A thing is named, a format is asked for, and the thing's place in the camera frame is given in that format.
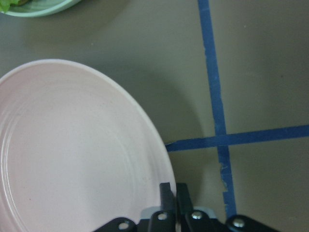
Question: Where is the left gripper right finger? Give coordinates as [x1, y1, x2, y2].
[176, 183, 277, 232]

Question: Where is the pink plate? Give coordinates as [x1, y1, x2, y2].
[0, 59, 176, 232]

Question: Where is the green lettuce leaf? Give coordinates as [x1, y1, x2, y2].
[0, 0, 12, 13]

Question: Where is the green plate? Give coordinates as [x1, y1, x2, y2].
[1, 0, 80, 18]

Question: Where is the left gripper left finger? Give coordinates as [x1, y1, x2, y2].
[96, 183, 176, 232]

